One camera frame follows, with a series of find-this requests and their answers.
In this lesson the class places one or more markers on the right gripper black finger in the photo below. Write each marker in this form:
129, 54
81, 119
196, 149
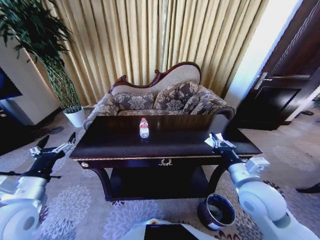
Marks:
228, 144
215, 141

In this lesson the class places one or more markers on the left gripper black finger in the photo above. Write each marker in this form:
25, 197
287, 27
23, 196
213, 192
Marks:
67, 147
43, 143

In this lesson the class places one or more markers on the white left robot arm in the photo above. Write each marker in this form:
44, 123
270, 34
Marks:
17, 200

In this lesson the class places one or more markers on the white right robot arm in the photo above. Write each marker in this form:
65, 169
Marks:
260, 197

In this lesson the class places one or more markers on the round dark trash bin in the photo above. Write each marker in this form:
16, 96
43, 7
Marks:
216, 212

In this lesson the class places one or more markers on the white plant pot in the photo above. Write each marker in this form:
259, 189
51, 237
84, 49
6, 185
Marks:
74, 117

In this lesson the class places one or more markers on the dark low cabinet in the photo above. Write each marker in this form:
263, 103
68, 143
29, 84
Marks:
12, 130

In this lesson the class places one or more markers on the small floral sofa cushion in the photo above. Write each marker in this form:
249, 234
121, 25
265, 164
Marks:
201, 106

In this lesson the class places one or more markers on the dark wooden coffee table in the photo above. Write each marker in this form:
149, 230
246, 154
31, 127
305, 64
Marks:
155, 142

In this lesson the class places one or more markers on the large floral sofa cushion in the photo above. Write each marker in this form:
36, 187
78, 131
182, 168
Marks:
176, 93

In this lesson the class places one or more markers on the dark television screen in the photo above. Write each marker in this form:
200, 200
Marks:
7, 86

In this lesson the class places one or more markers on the clear plastic water bottle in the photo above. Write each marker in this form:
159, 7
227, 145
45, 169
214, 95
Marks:
144, 128

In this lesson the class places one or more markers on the flat floral sofa cushion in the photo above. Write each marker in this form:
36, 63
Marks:
133, 101

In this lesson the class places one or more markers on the dark wooden door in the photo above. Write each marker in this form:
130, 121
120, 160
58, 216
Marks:
285, 82

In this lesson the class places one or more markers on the floral upholstered wooden sofa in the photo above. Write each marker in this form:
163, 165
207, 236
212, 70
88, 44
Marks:
140, 100

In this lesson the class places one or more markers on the white robot front shell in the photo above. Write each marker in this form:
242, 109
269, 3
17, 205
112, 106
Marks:
167, 230

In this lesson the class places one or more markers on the tall green potted plant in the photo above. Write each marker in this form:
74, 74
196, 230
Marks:
37, 32

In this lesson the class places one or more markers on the beige pleated curtain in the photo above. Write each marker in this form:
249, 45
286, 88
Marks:
150, 45

